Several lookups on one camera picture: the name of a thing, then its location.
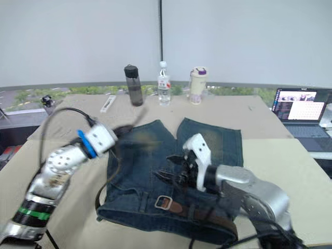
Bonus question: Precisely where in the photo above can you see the white flat narrow package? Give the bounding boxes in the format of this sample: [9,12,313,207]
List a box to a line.
[100,95,117,114]

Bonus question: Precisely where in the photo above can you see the grey bottle with black lid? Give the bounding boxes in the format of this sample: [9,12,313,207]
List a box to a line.
[123,64,144,107]

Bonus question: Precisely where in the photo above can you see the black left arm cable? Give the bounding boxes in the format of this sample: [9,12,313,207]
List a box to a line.
[38,107,99,169]

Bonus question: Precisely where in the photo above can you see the blue denim shorts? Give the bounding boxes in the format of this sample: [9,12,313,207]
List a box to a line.
[96,118,244,246]

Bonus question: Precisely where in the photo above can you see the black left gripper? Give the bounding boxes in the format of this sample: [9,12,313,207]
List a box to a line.
[113,125,135,142]

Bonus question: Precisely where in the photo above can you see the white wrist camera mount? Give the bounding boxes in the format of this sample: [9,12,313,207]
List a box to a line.
[84,123,119,157]
[183,133,212,192]

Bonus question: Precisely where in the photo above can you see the open laptop computer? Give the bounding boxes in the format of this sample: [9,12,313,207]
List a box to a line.
[271,87,332,153]

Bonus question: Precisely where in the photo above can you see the clear plastic water bottle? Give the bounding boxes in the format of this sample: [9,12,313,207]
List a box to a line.
[157,61,172,106]

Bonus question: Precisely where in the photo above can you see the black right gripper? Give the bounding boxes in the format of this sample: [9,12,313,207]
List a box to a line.
[155,149,200,189]

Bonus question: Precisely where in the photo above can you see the cream tumbler with purple lid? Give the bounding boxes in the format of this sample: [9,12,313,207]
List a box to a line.
[188,66,209,105]

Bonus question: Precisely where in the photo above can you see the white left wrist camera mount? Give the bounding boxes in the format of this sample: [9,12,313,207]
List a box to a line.
[84,123,119,157]

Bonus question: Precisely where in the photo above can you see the brown braided belt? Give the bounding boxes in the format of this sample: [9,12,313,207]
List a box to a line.
[94,106,239,243]

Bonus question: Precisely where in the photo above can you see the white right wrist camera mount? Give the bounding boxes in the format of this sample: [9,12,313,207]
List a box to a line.
[183,133,212,192]

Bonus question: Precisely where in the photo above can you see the small black device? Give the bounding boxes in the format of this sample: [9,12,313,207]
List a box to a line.
[40,95,54,107]

